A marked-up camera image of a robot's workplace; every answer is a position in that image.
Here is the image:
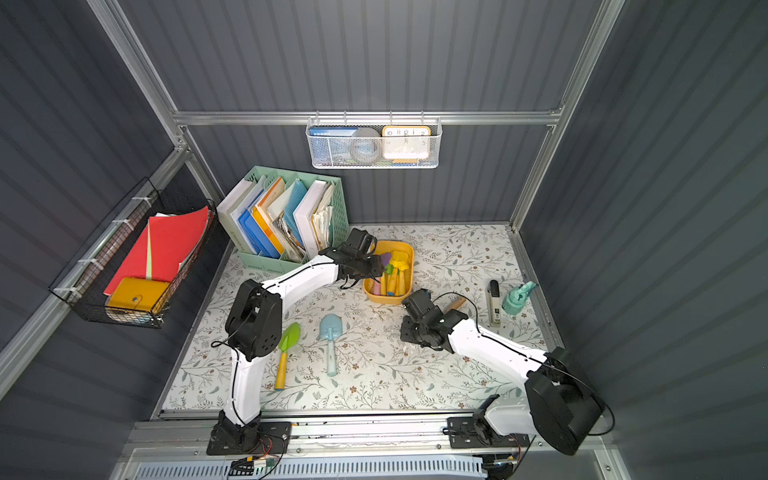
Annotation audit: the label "purple shovel pink handle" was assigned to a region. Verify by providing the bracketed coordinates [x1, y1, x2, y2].
[372, 252, 392, 296]

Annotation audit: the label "lime shovel yellow handle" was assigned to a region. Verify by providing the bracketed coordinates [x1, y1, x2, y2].
[385, 264, 398, 296]

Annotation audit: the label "yellow plastic storage box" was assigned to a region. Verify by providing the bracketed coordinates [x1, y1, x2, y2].
[363, 240, 415, 305]

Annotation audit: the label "light blue shovel mint handle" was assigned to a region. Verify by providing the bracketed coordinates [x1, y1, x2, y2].
[318, 314, 343, 377]

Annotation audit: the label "green shovel yellow handle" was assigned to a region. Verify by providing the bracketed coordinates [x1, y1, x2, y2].
[275, 322, 301, 391]

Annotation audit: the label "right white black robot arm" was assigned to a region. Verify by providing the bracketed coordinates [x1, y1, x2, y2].
[400, 289, 607, 456]

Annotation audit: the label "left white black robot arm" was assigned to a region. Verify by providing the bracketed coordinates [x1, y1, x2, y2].
[222, 228, 383, 427]

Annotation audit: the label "green file organizer box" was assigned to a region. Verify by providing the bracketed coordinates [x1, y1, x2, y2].
[217, 167, 350, 274]

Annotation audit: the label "blue box in basket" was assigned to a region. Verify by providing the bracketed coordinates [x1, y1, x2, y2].
[307, 126, 358, 168]

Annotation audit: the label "white books in organizer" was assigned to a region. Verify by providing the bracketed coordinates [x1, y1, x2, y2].
[293, 180, 328, 259]

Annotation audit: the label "black marker pen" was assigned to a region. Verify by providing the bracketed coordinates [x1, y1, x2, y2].
[486, 280, 502, 327]

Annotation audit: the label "teal spray bottle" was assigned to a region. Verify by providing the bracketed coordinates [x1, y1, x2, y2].
[502, 281, 538, 316]

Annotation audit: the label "blue folders in organizer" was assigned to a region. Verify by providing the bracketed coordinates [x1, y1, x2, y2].
[238, 186, 280, 259]

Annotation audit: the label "grey tape roll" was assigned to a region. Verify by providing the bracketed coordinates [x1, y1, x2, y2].
[349, 127, 381, 164]

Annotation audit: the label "white orange alarm clock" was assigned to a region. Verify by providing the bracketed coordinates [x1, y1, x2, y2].
[381, 125, 432, 163]

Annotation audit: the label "red folder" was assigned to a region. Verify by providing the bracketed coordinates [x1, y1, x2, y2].
[104, 207, 211, 295]

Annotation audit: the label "yellow wallet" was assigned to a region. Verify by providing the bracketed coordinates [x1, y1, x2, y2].
[106, 277, 170, 313]

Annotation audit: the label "white wire hanging basket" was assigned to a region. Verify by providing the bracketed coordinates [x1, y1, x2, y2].
[305, 115, 444, 170]

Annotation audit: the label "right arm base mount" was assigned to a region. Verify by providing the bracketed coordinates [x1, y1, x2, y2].
[442, 416, 530, 449]

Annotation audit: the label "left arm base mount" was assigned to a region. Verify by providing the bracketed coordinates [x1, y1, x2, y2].
[206, 418, 293, 456]

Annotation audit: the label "black wire side basket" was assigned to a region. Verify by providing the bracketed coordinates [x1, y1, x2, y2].
[49, 179, 216, 328]

